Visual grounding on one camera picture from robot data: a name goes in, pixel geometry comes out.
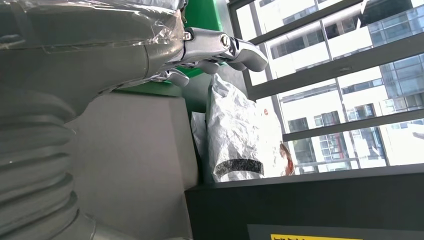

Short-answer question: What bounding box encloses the green plastic crate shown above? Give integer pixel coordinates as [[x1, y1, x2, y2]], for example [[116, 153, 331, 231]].
[[114, 0, 230, 98]]

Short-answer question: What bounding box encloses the crumpled grey parcel bag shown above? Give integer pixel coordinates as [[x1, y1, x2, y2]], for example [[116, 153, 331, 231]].
[[190, 73, 296, 184]]

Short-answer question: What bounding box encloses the dark window frame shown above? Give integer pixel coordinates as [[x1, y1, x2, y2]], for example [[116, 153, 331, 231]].
[[226, 0, 424, 176]]

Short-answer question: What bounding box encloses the dark green table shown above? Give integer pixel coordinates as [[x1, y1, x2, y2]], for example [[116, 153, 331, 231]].
[[181, 71, 216, 115]]

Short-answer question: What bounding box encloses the black and yellow label strip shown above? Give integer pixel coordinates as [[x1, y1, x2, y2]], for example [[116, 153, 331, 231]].
[[246, 224, 424, 240]]

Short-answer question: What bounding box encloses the black inbound scanner machine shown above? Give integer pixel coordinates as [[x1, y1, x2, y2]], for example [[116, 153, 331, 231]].
[[64, 92, 424, 240]]

